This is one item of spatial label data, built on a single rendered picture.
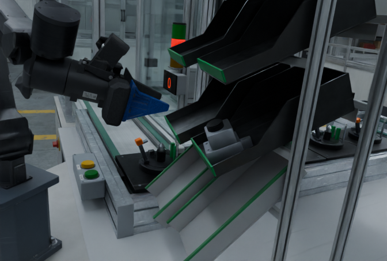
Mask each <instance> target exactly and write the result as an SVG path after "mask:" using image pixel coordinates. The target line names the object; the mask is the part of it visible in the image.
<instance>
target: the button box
mask: <svg viewBox="0 0 387 261"><path fill-rule="evenodd" d="M85 160H92V161H94V167H92V168H83V167H81V162H83V161H85ZM91 169H93V170H96V171H98V176H97V177H96V178H93V179H88V178H86V177H85V172H86V171H88V170H91ZM73 171H74V175H75V179H76V182H77V186H78V190H79V194H80V197H81V200H82V201H86V200H90V199H96V198H103V197H105V178H104V176H103V173H102V171H101V169H100V166H99V164H98V162H97V160H96V157H95V155H94V153H93V152H91V153H81V154H73Z"/></svg>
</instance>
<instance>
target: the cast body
mask: <svg viewBox="0 0 387 261"><path fill-rule="evenodd" d="M204 130H205V132H206V135H207V139H208V141H207V142H204V143H203V145H204V149H205V152H206V156H207V158H208V160H209V162H210V163H211V165H214V164H216V163H218V162H220V161H222V160H225V159H227V158H229V157H231V156H233V155H235V154H237V153H239V152H241V151H243V150H245V149H247V148H249V147H251V146H253V143H252V140H251V137H250V136H247V137H244V138H241V139H239V137H238V135H237V133H236V132H235V131H233V128H232V126H231V124H230V122H229V120H228V119H224V120H221V119H214V120H211V121H209V122H208V123H207V125H206V127H204Z"/></svg>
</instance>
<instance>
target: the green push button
mask: <svg viewBox="0 0 387 261"><path fill-rule="evenodd" d="M97 176H98V171H96V170H93V169H91V170H88V171H86V172H85V177H86V178H88V179H93V178H96V177H97Z"/></svg>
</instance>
